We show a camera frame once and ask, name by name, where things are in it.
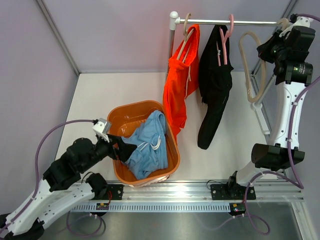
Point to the beige wooden hanger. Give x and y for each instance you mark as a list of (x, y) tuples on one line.
[(186, 35)]

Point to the orange shorts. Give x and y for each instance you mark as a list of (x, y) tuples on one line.
[(182, 81)]

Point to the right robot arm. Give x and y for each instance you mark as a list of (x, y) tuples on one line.
[(292, 80)]

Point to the pink hanger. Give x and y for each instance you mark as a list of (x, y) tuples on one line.
[(224, 38)]

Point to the orange plastic basket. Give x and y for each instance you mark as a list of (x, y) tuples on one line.
[(125, 119)]

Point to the light blue shorts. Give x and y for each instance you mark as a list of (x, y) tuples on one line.
[(151, 152)]

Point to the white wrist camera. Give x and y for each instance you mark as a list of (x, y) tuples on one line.
[(101, 129), (294, 20)]

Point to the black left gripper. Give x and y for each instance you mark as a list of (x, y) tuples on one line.
[(125, 149)]

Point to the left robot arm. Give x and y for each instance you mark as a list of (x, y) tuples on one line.
[(53, 198)]

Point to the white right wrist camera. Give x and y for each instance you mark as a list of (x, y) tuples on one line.
[(294, 20)]

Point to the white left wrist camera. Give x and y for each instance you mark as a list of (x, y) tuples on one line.
[(101, 129)]

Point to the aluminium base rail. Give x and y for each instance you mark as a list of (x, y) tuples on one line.
[(175, 191)]

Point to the white slotted cable duct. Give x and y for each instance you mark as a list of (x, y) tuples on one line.
[(153, 207)]

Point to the black shorts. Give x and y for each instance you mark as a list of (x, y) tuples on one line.
[(214, 82)]

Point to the metal clothes rack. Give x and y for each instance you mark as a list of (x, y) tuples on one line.
[(174, 20)]

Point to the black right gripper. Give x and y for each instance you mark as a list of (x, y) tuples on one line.
[(263, 49)]

